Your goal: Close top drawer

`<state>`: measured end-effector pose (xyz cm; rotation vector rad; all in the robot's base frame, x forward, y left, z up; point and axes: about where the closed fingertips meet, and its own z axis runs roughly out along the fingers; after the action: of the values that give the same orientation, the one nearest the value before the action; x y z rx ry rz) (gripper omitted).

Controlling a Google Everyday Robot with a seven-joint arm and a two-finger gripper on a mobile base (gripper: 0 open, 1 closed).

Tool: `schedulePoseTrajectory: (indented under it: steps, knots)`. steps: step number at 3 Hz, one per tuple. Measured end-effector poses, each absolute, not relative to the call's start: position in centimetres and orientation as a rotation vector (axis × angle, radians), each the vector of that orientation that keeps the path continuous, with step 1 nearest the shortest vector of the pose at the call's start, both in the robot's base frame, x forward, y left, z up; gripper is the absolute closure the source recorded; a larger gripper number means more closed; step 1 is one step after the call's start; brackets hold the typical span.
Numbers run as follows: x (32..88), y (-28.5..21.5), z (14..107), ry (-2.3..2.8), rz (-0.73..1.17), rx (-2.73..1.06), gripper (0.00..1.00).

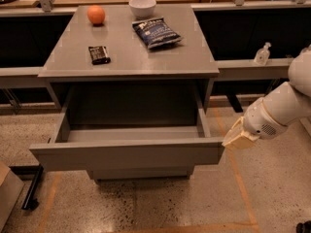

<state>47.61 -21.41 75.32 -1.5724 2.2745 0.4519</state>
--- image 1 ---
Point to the grey drawer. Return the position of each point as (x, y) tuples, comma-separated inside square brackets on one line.
[(121, 174), (108, 134)]

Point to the orange fruit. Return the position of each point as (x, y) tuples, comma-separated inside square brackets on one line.
[(95, 14)]

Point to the grey bottom drawer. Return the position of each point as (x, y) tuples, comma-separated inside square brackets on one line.
[(121, 174)]

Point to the grey drawer cabinet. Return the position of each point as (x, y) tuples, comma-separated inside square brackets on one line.
[(185, 68)]

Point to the grey bench rail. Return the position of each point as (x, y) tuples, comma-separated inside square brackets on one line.
[(248, 70)]

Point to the blue chip bag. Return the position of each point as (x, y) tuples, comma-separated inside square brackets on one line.
[(154, 32)]

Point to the grey top drawer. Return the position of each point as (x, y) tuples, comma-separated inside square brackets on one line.
[(108, 134)]

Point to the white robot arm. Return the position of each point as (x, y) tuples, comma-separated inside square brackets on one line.
[(291, 100)]

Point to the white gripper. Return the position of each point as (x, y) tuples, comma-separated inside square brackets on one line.
[(262, 120)]

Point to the black snack bar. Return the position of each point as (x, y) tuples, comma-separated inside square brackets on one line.
[(99, 55)]

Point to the black metal stand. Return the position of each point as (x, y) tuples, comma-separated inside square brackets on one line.
[(34, 173)]

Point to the cardboard box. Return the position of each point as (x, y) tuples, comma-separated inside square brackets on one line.
[(10, 188)]

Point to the clear sanitizer bottle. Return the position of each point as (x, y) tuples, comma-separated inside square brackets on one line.
[(263, 54)]

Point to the white bowl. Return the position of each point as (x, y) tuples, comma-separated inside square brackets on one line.
[(142, 8)]

